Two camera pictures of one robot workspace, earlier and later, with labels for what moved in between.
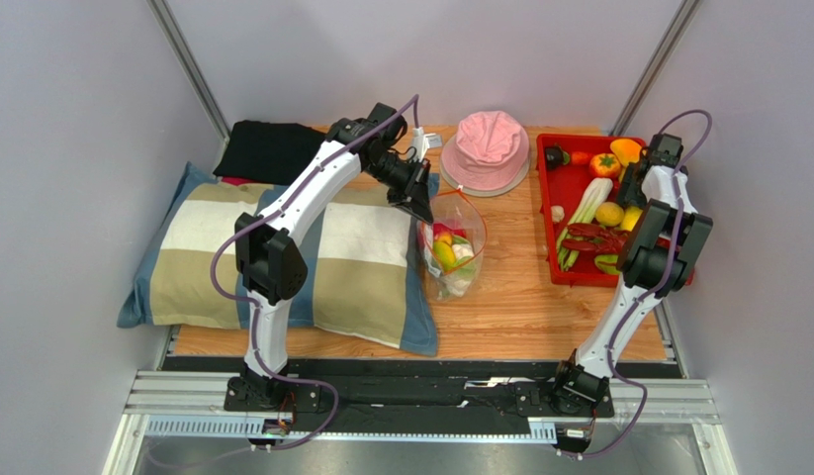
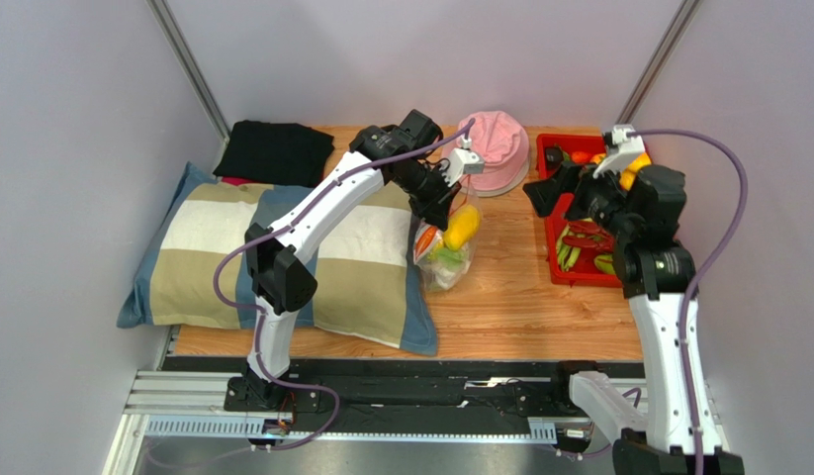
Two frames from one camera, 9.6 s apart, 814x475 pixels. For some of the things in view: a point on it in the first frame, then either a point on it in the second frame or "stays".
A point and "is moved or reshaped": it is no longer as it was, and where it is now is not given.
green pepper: x=607 y=263 stays
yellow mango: x=444 y=254 to x=462 y=227
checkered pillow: x=363 y=254 stays
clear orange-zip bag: x=451 y=249 is moved or reshaped
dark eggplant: x=555 y=156 stays
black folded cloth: x=267 y=151 stays
